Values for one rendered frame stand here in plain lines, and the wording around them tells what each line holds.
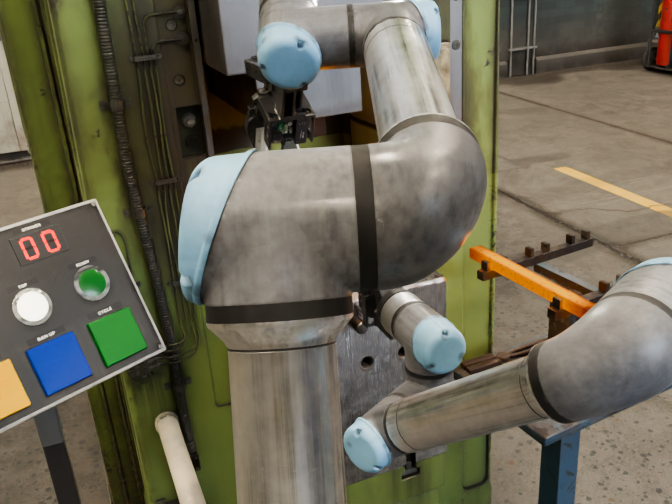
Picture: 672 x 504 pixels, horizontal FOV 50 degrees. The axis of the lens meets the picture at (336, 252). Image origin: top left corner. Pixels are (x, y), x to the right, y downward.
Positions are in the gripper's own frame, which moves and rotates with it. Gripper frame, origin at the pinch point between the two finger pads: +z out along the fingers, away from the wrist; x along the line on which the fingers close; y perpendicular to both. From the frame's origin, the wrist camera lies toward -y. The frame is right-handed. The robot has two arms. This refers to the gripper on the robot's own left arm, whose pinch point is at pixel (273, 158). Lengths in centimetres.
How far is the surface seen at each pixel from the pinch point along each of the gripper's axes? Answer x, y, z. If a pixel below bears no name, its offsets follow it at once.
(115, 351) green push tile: -30.6, 15.6, 20.4
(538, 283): 49, 20, 26
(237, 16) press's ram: 0.2, -21.5, -12.9
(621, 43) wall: 607, -477, 366
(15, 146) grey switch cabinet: -68, -433, 344
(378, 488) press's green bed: 18, 30, 77
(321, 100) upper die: 14.0, -14.2, 1.4
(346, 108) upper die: 18.8, -13.3, 3.4
